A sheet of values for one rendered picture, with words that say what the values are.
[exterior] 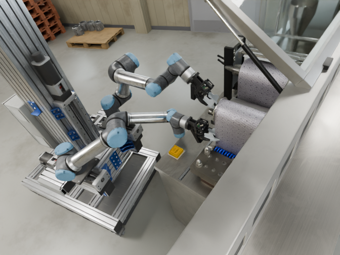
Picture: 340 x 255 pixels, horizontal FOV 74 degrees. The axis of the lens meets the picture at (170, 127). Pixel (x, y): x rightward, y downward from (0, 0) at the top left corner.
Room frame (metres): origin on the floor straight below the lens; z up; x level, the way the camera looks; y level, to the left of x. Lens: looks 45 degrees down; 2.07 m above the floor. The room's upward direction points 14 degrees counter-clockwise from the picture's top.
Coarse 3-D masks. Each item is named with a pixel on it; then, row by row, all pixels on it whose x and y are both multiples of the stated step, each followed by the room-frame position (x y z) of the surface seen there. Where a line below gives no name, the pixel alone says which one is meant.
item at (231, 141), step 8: (216, 128) 0.80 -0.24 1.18; (224, 128) 0.76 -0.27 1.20; (216, 136) 0.80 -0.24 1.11; (224, 136) 0.76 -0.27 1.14; (232, 136) 0.73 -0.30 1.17; (240, 136) 0.69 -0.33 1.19; (216, 144) 0.80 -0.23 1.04; (224, 144) 0.76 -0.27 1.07; (232, 144) 0.72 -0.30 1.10; (240, 144) 0.69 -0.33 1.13; (232, 152) 0.72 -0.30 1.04
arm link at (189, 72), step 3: (189, 69) 1.00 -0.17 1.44; (192, 69) 1.01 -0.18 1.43; (186, 72) 0.99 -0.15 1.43; (189, 72) 0.99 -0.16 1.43; (192, 72) 0.99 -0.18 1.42; (183, 75) 0.99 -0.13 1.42; (186, 75) 0.98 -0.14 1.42; (189, 75) 0.98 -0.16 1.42; (192, 75) 0.98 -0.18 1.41; (183, 78) 0.99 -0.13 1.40; (186, 78) 0.98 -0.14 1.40; (189, 78) 0.97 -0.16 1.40; (186, 81) 0.99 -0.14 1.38
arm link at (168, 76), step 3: (168, 69) 1.07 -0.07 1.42; (165, 72) 1.07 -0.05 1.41; (168, 72) 1.06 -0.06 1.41; (162, 75) 1.05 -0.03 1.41; (165, 75) 1.05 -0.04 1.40; (168, 75) 1.05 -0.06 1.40; (171, 75) 1.05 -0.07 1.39; (174, 75) 1.05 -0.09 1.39; (177, 75) 1.05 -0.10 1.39; (168, 78) 1.04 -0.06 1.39; (171, 78) 1.05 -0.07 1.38; (174, 78) 1.06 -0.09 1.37; (168, 81) 1.03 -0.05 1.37; (171, 81) 1.04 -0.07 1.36; (174, 81) 1.09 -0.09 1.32; (168, 84) 1.03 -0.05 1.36
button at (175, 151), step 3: (174, 147) 0.95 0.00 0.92; (177, 147) 0.94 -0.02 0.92; (171, 150) 0.93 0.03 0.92; (174, 150) 0.92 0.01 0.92; (177, 150) 0.92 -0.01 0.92; (180, 150) 0.91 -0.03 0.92; (183, 150) 0.92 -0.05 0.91; (171, 153) 0.91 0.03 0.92; (174, 153) 0.90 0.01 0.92; (177, 153) 0.89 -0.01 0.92; (180, 153) 0.89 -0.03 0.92; (174, 156) 0.89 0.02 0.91; (177, 156) 0.87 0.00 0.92
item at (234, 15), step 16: (208, 0) 0.64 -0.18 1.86; (224, 0) 0.62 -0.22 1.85; (224, 16) 0.61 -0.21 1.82; (240, 16) 0.59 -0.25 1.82; (240, 32) 0.58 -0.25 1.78; (256, 32) 0.55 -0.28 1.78; (336, 32) 0.63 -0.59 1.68; (272, 48) 0.51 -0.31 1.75; (256, 64) 0.52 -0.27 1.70; (288, 64) 0.47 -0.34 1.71; (320, 64) 0.50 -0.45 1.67; (272, 80) 0.48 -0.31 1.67; (304, 80) 0.44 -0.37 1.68
